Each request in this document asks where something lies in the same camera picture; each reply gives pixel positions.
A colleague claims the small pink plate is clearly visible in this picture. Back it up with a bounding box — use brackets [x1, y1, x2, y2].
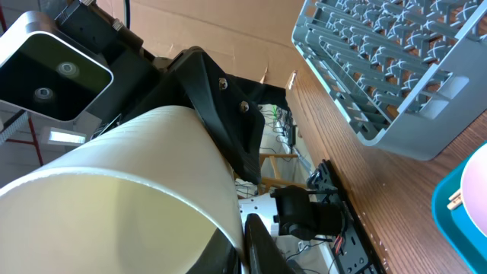
[460, 145, 486, 236]

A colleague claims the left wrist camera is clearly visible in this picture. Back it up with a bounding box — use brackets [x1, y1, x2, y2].
[1, 11, 113, 122]

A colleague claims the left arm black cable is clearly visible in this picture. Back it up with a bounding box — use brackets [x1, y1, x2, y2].
[123, 0, 132, 30]

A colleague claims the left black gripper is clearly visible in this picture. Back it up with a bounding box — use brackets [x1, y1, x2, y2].
[56, 1, 264, 185]

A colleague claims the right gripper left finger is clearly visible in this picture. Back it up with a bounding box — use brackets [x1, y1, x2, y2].
[186, 229, 241, 274]

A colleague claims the grey plastic dish rack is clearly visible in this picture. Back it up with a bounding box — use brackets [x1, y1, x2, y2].
[291, 0, 486, 161]

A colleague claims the teal serving tray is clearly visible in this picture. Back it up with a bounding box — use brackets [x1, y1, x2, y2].
[431, 142, 486, 273]

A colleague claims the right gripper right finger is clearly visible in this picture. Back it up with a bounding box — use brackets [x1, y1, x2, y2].
[244, 213, 294, 274]

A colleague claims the white cup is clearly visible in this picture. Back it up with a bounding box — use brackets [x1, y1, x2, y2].
[1, 106, 244, 273]

